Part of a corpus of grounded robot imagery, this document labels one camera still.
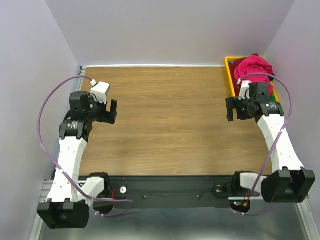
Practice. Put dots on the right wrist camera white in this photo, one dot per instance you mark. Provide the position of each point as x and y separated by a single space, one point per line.
244 90

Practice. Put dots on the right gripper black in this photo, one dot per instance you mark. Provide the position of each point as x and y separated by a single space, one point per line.
233 102

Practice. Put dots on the aluminium frame rail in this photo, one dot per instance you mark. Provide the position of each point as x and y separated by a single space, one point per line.
46 187

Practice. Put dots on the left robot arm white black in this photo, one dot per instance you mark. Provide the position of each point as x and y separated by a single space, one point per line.
67 205

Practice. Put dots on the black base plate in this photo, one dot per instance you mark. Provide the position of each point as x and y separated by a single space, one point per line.
171 192

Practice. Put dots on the pink t shirt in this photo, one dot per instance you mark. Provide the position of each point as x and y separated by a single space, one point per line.
252 64

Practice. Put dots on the yellow plastic bin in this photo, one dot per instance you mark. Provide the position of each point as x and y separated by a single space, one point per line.
234 89

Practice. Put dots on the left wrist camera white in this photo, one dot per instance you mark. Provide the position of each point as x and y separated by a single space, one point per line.
100 90

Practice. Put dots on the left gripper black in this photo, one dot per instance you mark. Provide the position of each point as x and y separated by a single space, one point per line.
109 117

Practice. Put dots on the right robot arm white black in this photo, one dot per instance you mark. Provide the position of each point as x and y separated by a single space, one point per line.
289 181

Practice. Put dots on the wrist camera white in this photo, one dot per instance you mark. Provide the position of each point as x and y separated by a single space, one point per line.
244 90
100 90

